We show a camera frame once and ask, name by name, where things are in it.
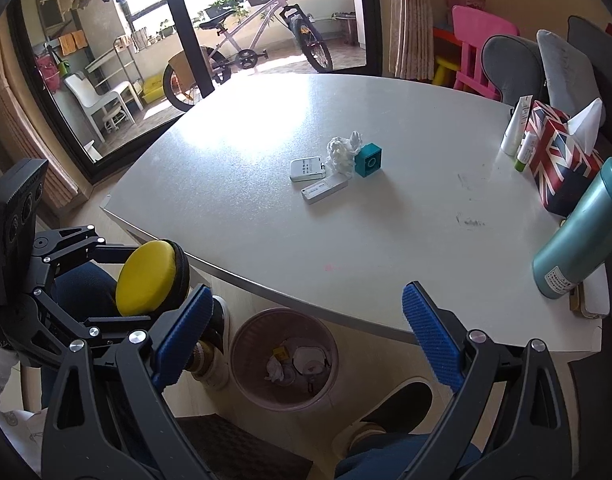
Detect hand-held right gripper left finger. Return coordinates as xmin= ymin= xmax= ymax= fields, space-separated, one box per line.
xmin=41 ymin=284 xmax=217 ymax=480

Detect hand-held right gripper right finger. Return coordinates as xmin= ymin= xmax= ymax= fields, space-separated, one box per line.
xmin=402 ymin=281 xmax=579 ymax=480

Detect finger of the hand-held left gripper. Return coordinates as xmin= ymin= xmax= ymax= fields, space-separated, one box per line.
xmin=32 ymin=286 xmax=157 ymax=357
xmin=33 ymin=225 xmax=143 ymax=277

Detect yellow round zip case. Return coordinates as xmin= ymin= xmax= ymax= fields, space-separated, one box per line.
xmin=115 ymin=239 xmax=191 ymax=318

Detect white tissue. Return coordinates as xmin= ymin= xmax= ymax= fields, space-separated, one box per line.
xmin=326 ymin=131 xmax=363 ymax=176
xmin=265 ymin=355 xmax=287 ymax=383

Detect pink wastebasket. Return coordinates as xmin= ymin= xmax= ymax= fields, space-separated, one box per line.
xmin=229 ymin=309 xmax=339 ymax=413

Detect person's left forearm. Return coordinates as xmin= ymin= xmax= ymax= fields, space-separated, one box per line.
xmin=0 ymin=337 xmax=22 ymax=403

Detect person's left leg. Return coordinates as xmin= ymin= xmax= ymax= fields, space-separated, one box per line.
xmin=51 ymin=262 xmax=122 ymax=318

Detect person's left shoe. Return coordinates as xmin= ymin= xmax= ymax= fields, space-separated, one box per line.
xmin=188 ymin=295 xmax=232 ymax=391

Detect person's shoe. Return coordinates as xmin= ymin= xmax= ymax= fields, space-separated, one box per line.
xmin=331 ymin=381 xmax=433 ymax=456
xmin=188 ymin=295 xmax=232 ymax=391

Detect person's right shoe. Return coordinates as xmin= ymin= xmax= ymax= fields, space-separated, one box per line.
xmin=331 ymin=381 xmax=433 ymax=456

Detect beige patterned curtain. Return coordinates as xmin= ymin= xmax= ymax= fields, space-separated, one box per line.
xmin=388 ymin=0 xmax=434 ymax=81
xmin=0 ymin=25 xmax=79 ymax=211

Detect dark textured floor mat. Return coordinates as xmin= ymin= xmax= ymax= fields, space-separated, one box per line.
xmin=176 ymin=412 xmax=312 ymax=480

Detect white printed shirt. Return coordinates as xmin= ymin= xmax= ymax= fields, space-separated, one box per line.
xmin=0 ymin=407 xmax=43 ymax=476

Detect white balcony chair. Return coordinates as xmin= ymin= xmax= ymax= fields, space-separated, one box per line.
xmin=63 ymin=72 xmax=143 ymax=143

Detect small white device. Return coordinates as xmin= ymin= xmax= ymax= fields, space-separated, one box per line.
xmin=566 ymin=265 xmax=612 ymax=320

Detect pink hanging bag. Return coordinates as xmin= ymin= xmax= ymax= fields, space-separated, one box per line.
xmin=36 ymin=55 xmax=62 ymax=93

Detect yellow crate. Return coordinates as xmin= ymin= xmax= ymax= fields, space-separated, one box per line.
xmin=142 ymin=76 xmax=165 ymax=102

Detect teal thermos bottle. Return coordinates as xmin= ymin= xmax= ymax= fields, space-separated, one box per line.
xmin=532 ymin=157 xmax=612 ymax=300

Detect white flat box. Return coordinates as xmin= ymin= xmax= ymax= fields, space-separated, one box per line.
xmin=289 ymin=156 xmax=329 ymax=182
xmin=301 ymin=175 xmax=349 ymax=205

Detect teal toy brick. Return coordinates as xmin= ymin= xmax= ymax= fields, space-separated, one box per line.
xmin=354 ymin=143 xmax=385 ymax=178

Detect metal drying rack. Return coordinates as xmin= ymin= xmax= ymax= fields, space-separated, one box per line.
xmin=86 ymin=35 xmax=142 ymax=86

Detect small green-capped tube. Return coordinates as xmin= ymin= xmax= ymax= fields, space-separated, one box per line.
xmin=515 ymin=132 xmax=537 ymax=171

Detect cardboard box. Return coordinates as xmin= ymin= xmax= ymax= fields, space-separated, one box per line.
xmin=167 ymin=51 xmax=197 ymax=90

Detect orange hanging towels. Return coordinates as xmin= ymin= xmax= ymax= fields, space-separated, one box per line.
xmin=58 ymin=30 xmax=87 ymax=56

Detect flag print tissue box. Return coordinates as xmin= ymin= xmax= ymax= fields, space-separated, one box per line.
xmin=522 ymin=97 xmax=607 ymax=216

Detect white cream tube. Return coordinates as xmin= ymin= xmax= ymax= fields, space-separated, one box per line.
xmin=501 ymin=96 xmax=534 ymax=157

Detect white bicycle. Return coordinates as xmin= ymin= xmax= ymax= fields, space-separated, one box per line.
xmin=162 ymin=0 xmax=334 ymax=113

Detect yellow plastic stool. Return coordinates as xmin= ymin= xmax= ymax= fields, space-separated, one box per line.
xmin=431 ymin=56 xmax=459 ymax=87

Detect potted balcony plants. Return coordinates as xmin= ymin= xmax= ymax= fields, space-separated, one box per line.
xmin=203 ymin=0 xmax=272 ymax=18

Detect red children table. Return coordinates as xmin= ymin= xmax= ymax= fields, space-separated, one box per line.
xmin=432 ymin=25 xmax=459 ymax=61

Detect pink plastic chair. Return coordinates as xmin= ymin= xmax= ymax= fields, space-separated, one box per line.
xmin=451 ymin=5 xmax=518 ymax=98

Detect white cabinet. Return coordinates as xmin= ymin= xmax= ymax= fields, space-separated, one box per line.
xmin=350 ymin=0 xmax=369 ymax=46

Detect black sliding door frame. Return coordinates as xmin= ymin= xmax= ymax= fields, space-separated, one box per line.
xmin=8 ymin=0 xmax=382 ymax=183

